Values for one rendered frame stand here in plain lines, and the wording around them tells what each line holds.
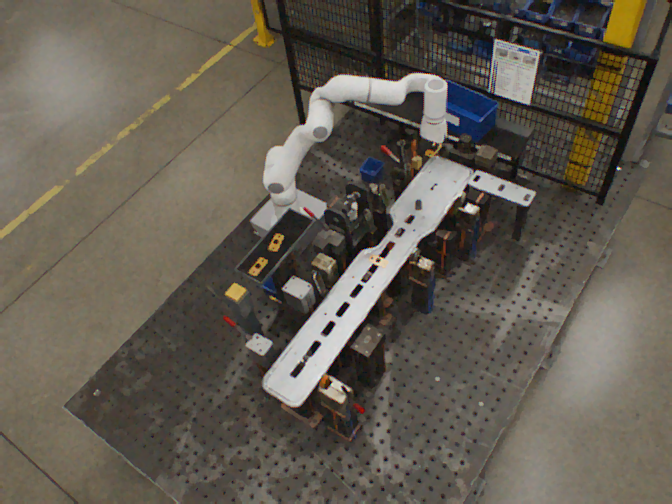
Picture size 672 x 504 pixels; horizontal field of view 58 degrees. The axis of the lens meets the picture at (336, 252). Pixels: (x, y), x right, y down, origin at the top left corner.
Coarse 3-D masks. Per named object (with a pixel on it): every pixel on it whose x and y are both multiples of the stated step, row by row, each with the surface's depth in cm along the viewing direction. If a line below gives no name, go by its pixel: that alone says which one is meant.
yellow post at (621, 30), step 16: (624, 0) 227; (640, 0) 224; (624, 16) 231; (640, 16) 234; (608, 32) 239; (624, 32) 235; (608, 64) 248; (592, 80) 258; (608, 80) 253; (592, 96) 263; (608, 96) 259; (592, 112) 269; (608, 112) 270; (592, 144) 281; (592, 160) 294; (576, 176) 300
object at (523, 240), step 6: (528, 198) 270; (522, 210) 272; (528, 210) 276; (516, 216) 278; (522, 216) 276; (516, 222) 281; (522, 222) 279; (516, 228) 284; (522, 228) 282; (510, 234) 294; (516, 234) 287; (522, 234) 289; (510, 240) 292; (516, 240) 290; (522, 240) 291; (528, 240) 291; (522, 246) 289
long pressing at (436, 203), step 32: (448, 160) 287; (416, 192) 277; (448, 192) 275; (416, 224) 266; (352, 288) 249; (384, 288) 248; (320, 320) 241; (352, 320) 240; (288, 352) 234; (320, 352) 233; (288, 384) 226
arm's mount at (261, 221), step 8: (296, 192) 311; (304, 200) 308; (312, 200) 307; (264, 208) 307; (272, 208) 306; (312, 208) 304; (320, 208) 304; (256, 216) 304; (264, 216) 304; (320, 216) 301; (256, 224) 301; (264, 224) 301; (320, 224) 304; (256, 232) 310; (264, 232) 303; (312, 232) 301; (304, 240) 297; (312, 240) 304; (296, 248) 294; (304, 248) 301
